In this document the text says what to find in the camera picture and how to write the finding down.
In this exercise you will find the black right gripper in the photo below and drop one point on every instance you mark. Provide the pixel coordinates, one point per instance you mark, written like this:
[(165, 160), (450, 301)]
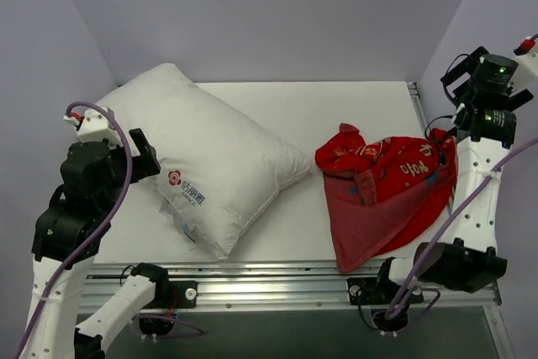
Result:
[(458, 71)]

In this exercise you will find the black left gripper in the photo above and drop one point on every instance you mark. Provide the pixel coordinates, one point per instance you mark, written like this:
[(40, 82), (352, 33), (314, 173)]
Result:
[(143, 157)]

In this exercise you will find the white pillow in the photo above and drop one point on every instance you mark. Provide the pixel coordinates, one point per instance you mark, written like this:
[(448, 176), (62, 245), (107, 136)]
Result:
[(220, 170)]

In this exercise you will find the red printed pillowcase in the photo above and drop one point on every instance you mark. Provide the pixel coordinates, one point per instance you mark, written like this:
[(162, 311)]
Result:
[(381, 196)]

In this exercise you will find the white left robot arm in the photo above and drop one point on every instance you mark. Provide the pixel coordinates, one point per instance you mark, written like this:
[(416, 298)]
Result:
[(67, 238)]

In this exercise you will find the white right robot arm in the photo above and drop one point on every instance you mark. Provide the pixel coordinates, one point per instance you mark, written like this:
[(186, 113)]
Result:
[(462, 255)]

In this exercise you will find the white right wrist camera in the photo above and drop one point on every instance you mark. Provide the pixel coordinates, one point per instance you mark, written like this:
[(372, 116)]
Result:
[(526, 57)]

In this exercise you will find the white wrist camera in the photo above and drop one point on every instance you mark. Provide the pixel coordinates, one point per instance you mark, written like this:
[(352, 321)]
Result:
[(526, 57), (93, 126)]

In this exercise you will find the right side aluminium rail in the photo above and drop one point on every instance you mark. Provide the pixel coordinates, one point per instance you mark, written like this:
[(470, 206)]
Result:
[(415, 97)]

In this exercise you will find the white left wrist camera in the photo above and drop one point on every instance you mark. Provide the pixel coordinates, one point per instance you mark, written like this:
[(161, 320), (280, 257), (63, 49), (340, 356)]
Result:
[(93, 126)]

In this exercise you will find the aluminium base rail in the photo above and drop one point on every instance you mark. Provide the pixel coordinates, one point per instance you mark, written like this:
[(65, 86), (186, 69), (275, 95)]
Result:
[(266, 286)]

